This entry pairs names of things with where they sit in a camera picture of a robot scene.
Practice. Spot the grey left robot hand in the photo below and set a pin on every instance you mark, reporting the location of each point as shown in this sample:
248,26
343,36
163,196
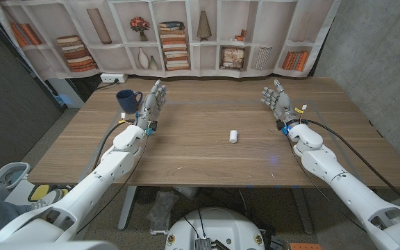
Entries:
151,106

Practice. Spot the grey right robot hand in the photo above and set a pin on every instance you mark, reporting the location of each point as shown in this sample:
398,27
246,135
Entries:
282,104

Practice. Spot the dark blue ceramic mug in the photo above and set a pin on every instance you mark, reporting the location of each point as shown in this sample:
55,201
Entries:
127,100

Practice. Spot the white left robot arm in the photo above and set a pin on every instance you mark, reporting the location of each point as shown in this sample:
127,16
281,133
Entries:
82,194

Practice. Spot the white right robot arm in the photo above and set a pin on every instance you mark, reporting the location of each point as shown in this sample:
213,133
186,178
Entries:
346,194

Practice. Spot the white medicine bottle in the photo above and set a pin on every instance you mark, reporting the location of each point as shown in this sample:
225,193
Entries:
233,136

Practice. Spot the white power strip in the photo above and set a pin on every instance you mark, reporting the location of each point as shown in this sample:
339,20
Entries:
113,77

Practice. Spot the white cabinet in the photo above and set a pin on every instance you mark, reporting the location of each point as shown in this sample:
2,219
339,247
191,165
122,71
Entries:
64,93

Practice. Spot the black round fan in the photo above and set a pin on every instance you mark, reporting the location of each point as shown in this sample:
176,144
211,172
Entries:
147,195

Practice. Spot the printed bookshelf backdrop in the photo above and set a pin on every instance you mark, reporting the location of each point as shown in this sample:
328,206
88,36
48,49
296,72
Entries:
221,21

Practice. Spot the grey metal table leg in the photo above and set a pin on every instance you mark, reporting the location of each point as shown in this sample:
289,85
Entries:
127,208
303,212

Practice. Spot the clear plastic bag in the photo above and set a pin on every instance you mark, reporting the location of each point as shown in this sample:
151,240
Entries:
162,212

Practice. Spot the grey white sneaker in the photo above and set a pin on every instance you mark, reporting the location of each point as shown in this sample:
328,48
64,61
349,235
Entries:
49,198

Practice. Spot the white robot torso base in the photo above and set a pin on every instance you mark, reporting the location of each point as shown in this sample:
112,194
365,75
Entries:
217,229

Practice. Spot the yellow and black pad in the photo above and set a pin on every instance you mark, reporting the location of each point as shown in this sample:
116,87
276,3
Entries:
38,192

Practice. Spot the orange box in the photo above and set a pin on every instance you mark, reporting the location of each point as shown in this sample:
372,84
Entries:
306,247

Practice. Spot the white grey chair base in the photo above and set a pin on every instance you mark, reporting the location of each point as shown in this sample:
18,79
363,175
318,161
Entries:
10,173

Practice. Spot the white floor board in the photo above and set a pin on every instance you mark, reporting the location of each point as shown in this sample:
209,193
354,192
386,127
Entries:
17,194

